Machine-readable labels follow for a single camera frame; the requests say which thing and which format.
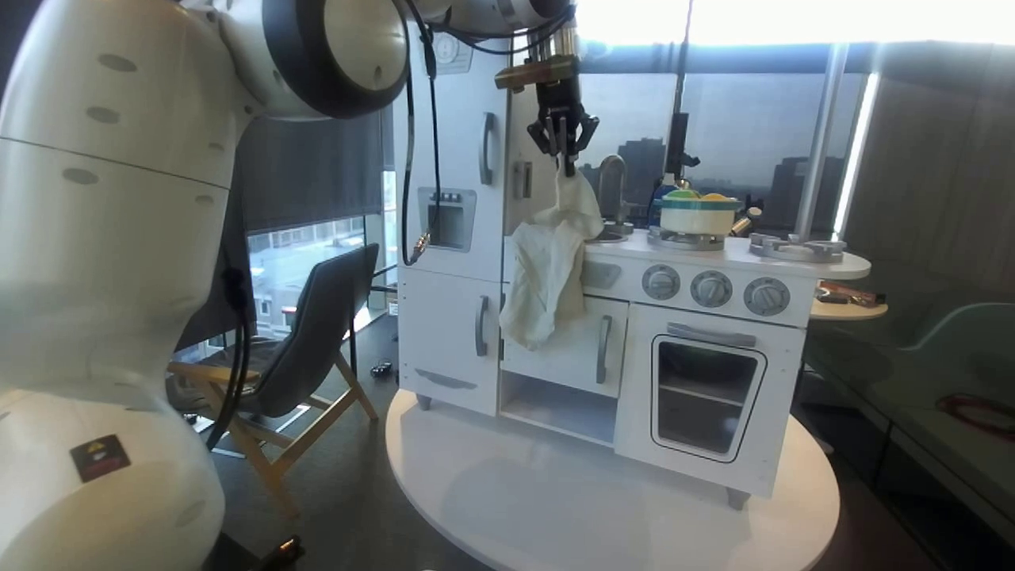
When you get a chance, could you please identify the grey toy pan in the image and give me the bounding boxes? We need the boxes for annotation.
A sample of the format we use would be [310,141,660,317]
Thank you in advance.
[744,231,851,267]

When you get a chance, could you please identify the small round side table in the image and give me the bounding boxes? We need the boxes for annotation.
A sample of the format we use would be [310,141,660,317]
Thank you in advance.
[806,291,891,326]

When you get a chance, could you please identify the blue bottle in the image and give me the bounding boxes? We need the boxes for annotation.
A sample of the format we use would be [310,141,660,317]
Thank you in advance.
[644,173,679,229]

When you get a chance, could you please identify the dark strap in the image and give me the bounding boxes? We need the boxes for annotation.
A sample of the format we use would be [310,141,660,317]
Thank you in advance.
[934,392,1015,434]

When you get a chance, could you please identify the white toy pot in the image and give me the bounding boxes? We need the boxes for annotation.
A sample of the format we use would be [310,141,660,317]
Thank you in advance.
[657,189,742,246]

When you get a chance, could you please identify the white cloth towel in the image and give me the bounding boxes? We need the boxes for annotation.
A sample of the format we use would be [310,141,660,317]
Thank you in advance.
[496,168,609,354]

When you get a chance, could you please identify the small black orange object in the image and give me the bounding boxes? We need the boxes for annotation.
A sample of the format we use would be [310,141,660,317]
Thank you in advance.
[262,533,310,571]

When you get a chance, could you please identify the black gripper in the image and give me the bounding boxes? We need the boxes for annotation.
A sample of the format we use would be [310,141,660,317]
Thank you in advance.
[524,77,599,177]

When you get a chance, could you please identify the dark folding chair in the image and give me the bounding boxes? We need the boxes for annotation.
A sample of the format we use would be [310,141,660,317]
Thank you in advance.
[172,241,385,522]

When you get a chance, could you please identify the round white table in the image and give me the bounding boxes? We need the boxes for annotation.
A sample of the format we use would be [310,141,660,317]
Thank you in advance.
[382,383,844,571]

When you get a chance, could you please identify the black upright pole with clamp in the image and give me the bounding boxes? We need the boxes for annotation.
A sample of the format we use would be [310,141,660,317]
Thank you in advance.
[664,0,703,183]

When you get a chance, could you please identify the green bench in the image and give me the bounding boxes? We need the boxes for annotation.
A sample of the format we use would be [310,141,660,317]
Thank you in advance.
[795,298,1015,549]

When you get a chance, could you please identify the white toy kitchen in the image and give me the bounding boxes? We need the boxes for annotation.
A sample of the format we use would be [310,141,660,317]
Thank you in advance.
[394,0,872,512]

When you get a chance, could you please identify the small brown object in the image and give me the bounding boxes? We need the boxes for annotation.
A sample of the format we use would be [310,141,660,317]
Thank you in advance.
[814,280,883,311]

